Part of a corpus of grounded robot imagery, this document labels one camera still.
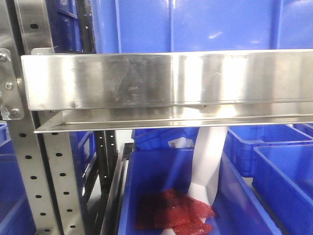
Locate blue bin at right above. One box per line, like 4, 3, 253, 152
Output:
252, 145, 313, 235

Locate steel mounting bracket plate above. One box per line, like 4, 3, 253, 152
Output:
0, 48, 24, 121

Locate perforated steel shelf upright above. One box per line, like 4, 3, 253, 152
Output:
0, 0, 89, 235

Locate blue bin on upper shelf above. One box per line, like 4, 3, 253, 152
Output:
91, 0, 313, 53

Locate stainless steel shelf beam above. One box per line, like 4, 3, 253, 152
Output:
21, 49, 313, 133

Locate blue bin at left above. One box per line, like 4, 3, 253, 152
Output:
0, 123, 36, 235

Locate black perforated rear upright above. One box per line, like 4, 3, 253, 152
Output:
94, 130, 117, 193

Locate red mesh bags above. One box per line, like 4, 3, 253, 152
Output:
136, 188, 215, 235

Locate blue bin rear right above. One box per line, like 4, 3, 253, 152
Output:
224, 124, 313, 178

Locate blue tray with red bags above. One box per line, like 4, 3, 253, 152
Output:
118, 148, 281, 235

